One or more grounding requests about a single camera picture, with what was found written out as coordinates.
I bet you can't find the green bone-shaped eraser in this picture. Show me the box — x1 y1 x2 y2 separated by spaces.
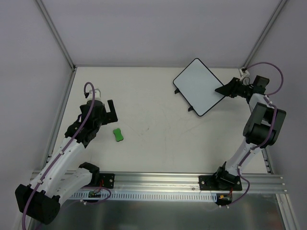
113 128 124 142

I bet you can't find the right aluminium corner post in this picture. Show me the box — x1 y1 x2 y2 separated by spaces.
242 0 289 67

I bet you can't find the white slotted cable duct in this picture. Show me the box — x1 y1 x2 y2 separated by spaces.
70 190 217 203

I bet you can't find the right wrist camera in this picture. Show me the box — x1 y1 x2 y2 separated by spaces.
238 67 250 82

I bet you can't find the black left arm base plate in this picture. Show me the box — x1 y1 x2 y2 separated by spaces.
98 173 115 189

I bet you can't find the small black-framed whiteboard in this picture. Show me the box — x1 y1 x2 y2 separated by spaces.
173 58 225 117

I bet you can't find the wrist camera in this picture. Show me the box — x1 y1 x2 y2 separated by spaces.
84 88 103 105
238 67 250 82

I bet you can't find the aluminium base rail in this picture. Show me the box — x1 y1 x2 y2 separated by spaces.
30 169 287 193

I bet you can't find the aluminium corner post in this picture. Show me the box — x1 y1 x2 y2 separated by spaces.
242 0 289 67
35 0 76 71

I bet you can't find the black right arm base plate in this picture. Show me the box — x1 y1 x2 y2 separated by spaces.
198 175 242 191

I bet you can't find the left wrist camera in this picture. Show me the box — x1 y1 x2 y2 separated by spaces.
84 88 103 105

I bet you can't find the left aluminium corner post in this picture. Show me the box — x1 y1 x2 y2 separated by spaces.
35 0 76 71

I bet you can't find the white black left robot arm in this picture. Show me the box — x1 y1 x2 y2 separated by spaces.
15 99 118 230

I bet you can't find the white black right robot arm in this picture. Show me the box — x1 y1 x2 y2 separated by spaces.
206 76 286 191

